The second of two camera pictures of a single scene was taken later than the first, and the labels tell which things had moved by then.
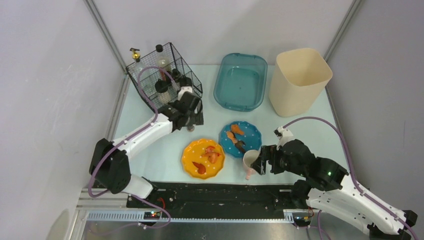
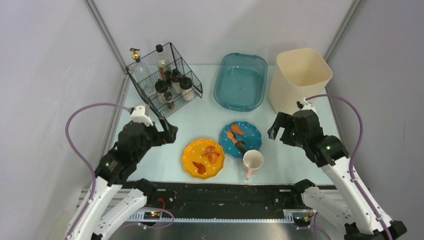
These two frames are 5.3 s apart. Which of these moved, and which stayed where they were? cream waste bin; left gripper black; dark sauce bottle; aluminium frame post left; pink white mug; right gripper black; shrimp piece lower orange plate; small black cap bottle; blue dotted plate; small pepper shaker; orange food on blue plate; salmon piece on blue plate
Moved: small black cap bottle; left gripper black; right gripper black; small pepper shaker
Stayed: shrimp piece lower orange plate; salmon piece on blue plate; aluminium frame post left; orange food on blue plate; pink white mug; cream waste bin; blue dotted plate; dark sauce bottle
